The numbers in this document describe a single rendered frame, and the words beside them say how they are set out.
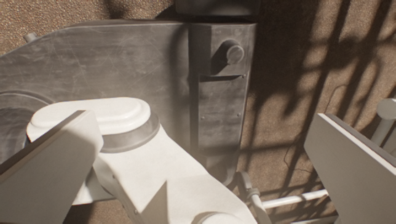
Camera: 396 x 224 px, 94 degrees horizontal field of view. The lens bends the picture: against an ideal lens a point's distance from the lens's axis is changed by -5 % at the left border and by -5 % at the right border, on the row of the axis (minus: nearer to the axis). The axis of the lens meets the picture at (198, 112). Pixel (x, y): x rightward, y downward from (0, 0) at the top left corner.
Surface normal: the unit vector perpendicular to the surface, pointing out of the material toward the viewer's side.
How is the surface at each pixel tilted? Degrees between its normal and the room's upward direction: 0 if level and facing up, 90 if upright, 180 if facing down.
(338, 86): 0
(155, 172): 90
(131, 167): 90
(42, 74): 0
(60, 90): 0
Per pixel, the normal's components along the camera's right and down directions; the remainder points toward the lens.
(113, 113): 0.00, -0.86
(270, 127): 0.18, 0.51
